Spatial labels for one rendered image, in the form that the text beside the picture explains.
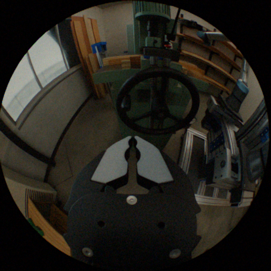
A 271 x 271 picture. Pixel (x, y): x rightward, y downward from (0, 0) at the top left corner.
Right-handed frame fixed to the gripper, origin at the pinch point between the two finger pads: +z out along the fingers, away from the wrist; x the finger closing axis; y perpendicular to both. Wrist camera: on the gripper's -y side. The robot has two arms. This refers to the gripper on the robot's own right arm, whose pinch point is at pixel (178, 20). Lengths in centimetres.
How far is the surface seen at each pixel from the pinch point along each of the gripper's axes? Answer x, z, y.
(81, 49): 15, 133, -76
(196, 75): 45, 3, 44
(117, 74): 49, 42, 48
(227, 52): -51, -234, -164
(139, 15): 16, 32, 37
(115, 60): 44, 46, 32
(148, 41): 32, 27, 36
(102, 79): 50, 49, 48
